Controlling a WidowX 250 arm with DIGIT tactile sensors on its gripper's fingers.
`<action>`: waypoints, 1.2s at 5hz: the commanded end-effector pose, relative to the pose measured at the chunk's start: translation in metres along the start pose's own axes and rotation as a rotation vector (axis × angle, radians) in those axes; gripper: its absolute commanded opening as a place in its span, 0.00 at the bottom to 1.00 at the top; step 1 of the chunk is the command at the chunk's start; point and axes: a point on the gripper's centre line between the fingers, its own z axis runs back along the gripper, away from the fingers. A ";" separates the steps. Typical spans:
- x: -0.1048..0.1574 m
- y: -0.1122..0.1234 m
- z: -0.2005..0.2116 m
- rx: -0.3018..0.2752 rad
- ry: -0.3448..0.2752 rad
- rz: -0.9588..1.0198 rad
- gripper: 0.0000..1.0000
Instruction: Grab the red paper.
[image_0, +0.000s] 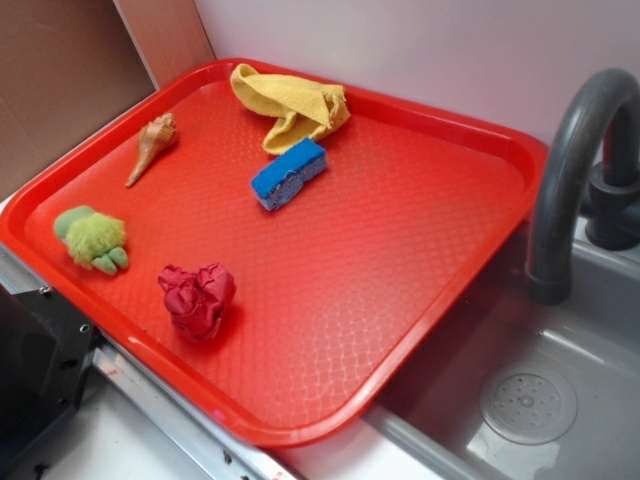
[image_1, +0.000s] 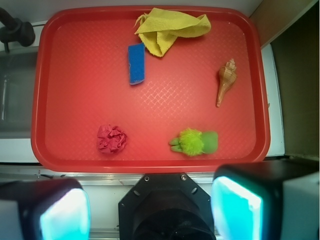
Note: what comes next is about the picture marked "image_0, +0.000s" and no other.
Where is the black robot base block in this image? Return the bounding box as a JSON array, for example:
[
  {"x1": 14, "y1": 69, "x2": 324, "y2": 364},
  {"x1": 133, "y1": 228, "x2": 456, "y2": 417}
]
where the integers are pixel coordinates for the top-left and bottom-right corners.
[{"x1": 1, "y1": 289, "x2": 97, "y2": 453}]

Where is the red plastic tray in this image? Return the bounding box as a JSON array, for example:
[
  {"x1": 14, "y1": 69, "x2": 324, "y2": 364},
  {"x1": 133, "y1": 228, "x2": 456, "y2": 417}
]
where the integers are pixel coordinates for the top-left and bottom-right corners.
[{"x1": 1, "y1": 60, "x2": 546, "y2": 447}]

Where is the blue sponge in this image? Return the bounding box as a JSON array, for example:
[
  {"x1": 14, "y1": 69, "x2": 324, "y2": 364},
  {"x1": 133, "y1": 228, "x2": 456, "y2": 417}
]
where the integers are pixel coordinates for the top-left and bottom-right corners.
[{"x1": 250, "y1": 139, "x2": 328, "y2": 211}]

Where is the yellow cloth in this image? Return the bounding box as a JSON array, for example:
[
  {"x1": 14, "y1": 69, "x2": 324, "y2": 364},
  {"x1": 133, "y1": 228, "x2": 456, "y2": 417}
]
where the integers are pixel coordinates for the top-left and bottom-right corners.
[{"x1": 230, "y1": 64, "x2": 351, "y2": 156}]

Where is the crumpled red paper ball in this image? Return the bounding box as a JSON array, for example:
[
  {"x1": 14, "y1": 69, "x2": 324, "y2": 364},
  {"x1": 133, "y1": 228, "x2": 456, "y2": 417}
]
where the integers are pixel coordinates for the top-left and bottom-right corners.
[{"x1": 158, "y1": 263, "x2": 236, "y2": 341}]

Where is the tan spiral seashell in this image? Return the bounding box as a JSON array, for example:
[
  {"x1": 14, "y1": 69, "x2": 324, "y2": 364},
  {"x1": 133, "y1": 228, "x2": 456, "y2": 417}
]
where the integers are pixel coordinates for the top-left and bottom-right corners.
[{"x1": 125, "y1": 112, "x2": 178, "y2": 188}]

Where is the green fuzzy plush toy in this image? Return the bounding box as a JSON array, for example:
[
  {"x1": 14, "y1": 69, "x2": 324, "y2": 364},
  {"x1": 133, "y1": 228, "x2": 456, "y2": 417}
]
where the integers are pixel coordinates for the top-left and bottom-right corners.
[{"x1": 53, "y1": 205, "x2": 129, "y2": 275}]

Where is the grey plastic sink basin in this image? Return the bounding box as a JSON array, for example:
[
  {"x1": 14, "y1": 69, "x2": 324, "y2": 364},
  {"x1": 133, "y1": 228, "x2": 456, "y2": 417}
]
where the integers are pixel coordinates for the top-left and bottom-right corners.
[{"x1": 366, "y1": 229, "x2": 639, "y2": 479}]

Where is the grey curved faucet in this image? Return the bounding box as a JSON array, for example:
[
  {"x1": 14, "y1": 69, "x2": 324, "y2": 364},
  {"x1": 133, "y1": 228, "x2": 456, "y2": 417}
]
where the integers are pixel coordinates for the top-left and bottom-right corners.
[{"x1": 525, "y1": 68, "x2": 639, "y2": 305}]

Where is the brown cardboard panel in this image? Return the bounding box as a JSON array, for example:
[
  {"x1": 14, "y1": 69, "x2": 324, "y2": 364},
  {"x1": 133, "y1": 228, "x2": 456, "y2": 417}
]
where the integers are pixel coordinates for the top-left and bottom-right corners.
[{"x1": 1, "y1": 1, "x2": 215, "y2": 198}]

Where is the aluminium rail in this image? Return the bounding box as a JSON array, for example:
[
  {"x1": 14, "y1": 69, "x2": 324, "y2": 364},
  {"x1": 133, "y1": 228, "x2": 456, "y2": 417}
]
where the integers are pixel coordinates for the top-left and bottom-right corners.
[{"x1": 0, "y1": 246, "x2": 301, "y2": 480}]

